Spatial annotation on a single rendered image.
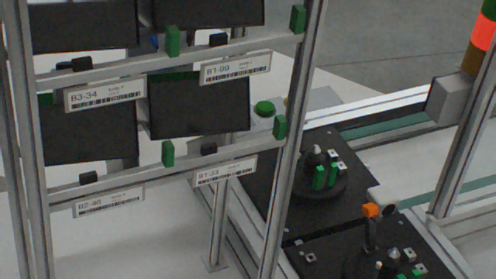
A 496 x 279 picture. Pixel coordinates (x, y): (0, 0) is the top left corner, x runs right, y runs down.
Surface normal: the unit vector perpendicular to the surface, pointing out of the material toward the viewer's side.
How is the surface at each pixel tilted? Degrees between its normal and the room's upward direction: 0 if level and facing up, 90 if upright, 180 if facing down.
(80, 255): 0
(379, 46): 0
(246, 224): 0
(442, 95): 90
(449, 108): 90
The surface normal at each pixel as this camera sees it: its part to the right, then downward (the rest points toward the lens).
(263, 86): 0.10, -0.74
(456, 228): 0.43, 0.63
